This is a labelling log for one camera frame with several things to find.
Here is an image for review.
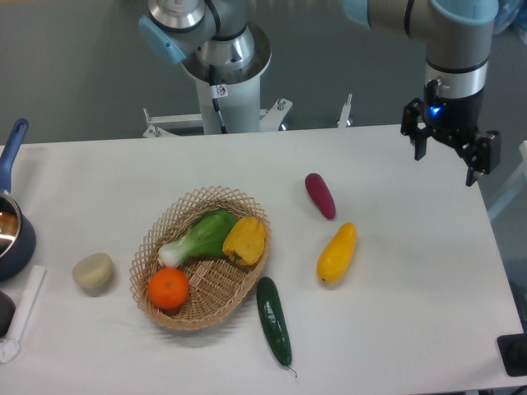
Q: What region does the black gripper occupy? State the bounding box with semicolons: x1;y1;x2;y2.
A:
400;79;501;187

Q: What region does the yellow mango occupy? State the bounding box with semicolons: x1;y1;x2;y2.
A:
316;222;357;283

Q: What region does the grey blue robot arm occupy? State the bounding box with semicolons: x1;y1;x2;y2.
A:
138;1;501;184

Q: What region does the purple sweet potato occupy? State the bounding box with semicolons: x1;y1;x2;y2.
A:
305;173;336;221

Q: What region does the blue plastic bag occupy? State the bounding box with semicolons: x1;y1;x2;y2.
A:
492;0;525;36

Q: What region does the black device at edge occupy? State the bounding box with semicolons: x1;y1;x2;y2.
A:
497;333;526;377

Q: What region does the yellow bell pepper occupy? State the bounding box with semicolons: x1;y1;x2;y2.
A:
222;216;267;266

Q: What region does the dark green cucumber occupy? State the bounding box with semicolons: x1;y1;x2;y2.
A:
256;276;298;379

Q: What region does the green bok choy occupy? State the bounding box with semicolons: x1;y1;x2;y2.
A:
157;209;238;268

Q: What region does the woven wicker basket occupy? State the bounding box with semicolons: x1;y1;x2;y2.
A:
130;186;272;330

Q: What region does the orange tangerine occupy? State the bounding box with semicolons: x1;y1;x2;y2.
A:
147;267;189;310

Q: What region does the dark blue saucepan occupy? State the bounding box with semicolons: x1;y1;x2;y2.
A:
1;118;36;281

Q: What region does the dark round object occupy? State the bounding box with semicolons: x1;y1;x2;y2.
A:
0;291;16;337

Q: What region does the white rolled cloth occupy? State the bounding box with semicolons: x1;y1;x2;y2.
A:
1;265;46;365

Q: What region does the white metal frame right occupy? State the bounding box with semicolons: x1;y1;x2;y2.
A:
487;141;526;222

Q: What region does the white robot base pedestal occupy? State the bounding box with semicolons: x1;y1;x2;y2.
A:
138;16;293;135

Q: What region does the black cable on pedestal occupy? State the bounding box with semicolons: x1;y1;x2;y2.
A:
207;63;228;135

